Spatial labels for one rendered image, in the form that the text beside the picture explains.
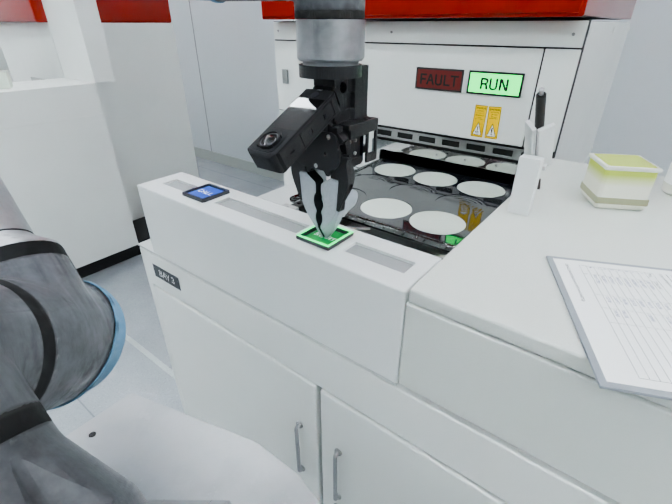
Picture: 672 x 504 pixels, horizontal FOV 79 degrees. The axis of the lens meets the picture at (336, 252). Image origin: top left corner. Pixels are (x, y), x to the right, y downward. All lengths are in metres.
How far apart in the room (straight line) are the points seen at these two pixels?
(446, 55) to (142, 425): 0.92
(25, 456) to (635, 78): 2.44
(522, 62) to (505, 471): 0.76
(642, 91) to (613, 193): 1.74
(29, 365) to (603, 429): 0.46
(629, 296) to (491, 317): 0.15
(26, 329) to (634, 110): 2.41
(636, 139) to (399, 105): 1.59
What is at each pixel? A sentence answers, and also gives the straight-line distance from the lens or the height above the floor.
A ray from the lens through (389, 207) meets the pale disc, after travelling 0.81.
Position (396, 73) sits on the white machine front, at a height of 1.11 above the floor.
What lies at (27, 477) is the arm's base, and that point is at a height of 1.01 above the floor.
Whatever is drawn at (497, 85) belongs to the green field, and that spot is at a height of 1.10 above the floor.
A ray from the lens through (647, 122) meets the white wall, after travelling 2.47.
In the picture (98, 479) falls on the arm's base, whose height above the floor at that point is 0.99.
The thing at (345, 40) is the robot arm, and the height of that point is 1.20.
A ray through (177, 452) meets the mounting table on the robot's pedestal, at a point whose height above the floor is 0.82.
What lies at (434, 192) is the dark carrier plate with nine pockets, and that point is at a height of 0.90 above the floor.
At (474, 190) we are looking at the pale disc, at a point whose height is 0.90.
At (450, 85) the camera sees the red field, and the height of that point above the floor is 1.09.
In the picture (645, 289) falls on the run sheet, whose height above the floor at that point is 0.97.
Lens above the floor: 1.21
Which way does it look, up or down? 29 degrees down
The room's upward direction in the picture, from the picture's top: straight up
